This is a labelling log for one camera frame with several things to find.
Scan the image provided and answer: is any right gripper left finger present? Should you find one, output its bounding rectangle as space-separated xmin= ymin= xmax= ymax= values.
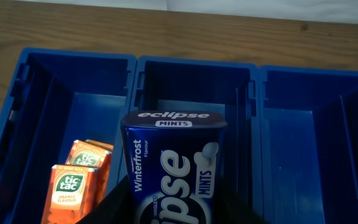
xmin=75 ymin=174 xmax=137 ymax=224

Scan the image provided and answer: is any blue tray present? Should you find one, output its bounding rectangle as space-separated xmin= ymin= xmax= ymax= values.
xmin=0 ymin=46 xmax=358 ymax=224

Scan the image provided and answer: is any orange candy box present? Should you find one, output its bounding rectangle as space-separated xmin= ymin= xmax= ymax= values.
xmin=40 ymin=164 xmax=101 ymax=224
xmin=65 ymin=139 xmax=115 ymax=208

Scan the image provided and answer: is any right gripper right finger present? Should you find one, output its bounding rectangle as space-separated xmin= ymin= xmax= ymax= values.
xmin=221 ymin=192 xmax=269 ymax=224

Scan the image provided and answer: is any blue candy pack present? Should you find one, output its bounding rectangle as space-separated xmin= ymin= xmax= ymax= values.
xmin=120 ymin=110 xmax=229 ymax=224

